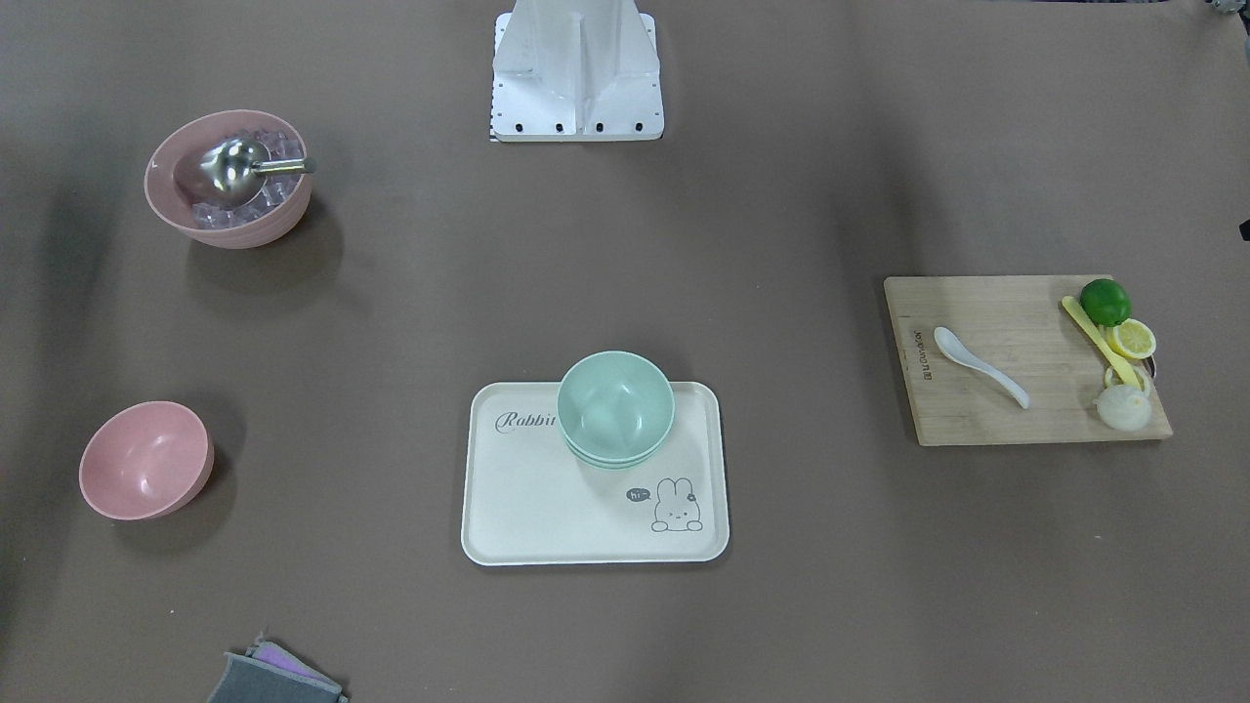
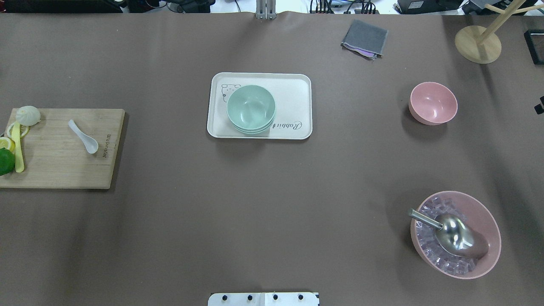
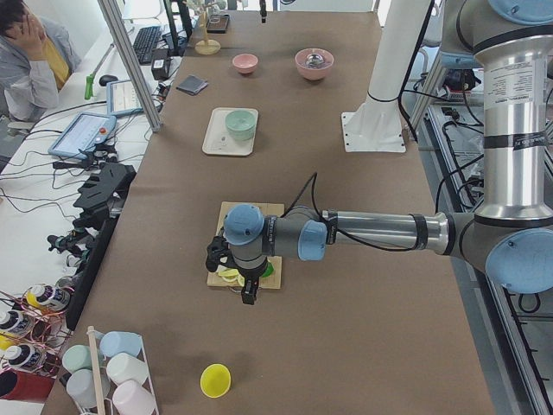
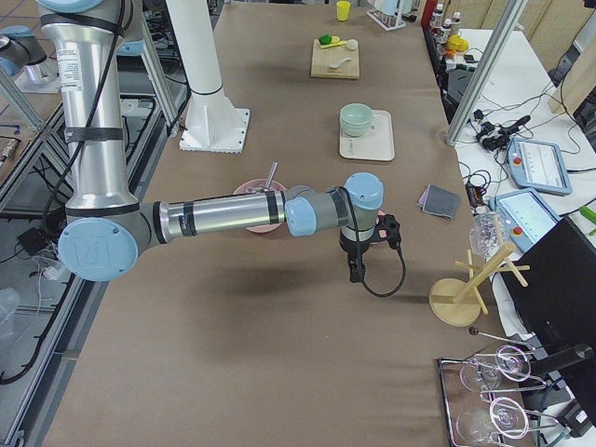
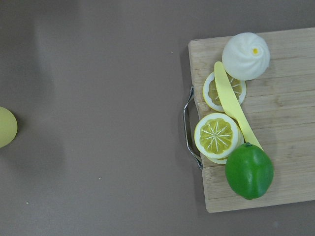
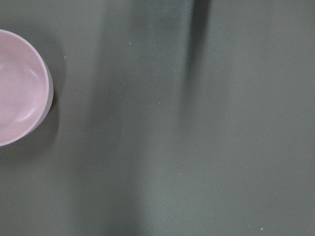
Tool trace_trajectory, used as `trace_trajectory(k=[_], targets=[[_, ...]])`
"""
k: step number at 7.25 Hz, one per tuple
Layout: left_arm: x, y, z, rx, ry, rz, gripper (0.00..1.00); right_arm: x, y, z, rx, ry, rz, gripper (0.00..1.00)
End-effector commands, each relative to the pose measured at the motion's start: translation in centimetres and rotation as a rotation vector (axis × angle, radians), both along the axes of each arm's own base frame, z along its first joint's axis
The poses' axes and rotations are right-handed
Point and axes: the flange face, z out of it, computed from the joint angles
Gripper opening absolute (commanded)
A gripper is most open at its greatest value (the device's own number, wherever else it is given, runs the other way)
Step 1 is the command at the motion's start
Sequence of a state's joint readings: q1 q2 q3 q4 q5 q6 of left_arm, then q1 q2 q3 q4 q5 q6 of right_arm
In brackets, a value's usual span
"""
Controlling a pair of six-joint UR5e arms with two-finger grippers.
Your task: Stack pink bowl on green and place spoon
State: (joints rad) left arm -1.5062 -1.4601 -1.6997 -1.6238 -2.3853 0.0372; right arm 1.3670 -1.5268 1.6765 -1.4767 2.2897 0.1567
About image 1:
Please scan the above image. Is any white ceramic spoon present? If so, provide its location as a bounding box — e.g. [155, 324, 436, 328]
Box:
[933, 326, 1031, 409]

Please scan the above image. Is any small pink bowl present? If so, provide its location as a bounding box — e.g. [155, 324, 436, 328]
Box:
[78, 400, 215, 520]

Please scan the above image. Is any green bowl stack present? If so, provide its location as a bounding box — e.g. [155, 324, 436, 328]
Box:
[558, 352, 676, 472]

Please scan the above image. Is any pink bowl with ice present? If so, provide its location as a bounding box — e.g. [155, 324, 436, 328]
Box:
[144, 108, 313, 250]

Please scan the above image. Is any white rabbit tray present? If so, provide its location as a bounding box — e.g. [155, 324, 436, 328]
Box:
[461, 382, 730, 565]

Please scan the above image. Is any bamboo cutting board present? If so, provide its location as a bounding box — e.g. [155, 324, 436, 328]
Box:
[884, 274, 1173, 447]

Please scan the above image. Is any metal ice scoop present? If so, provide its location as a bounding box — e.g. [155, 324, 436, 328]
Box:
[193, 138, 318, 209]

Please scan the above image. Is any grey folded cloth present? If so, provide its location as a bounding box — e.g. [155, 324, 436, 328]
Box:
[208, 640, 349, 702]

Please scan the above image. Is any green lime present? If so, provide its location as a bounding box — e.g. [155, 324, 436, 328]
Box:
[1078, 276, 1133, 326]

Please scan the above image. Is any white garlic bulb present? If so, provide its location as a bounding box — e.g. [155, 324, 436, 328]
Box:
[1094, 387, 1153, 432]

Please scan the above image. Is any lemon slice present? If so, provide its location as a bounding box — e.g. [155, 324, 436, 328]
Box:
[1108, 316, 1158, 360]

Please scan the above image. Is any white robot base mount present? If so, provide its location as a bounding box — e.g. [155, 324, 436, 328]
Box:
[488, 1, 665, 143]

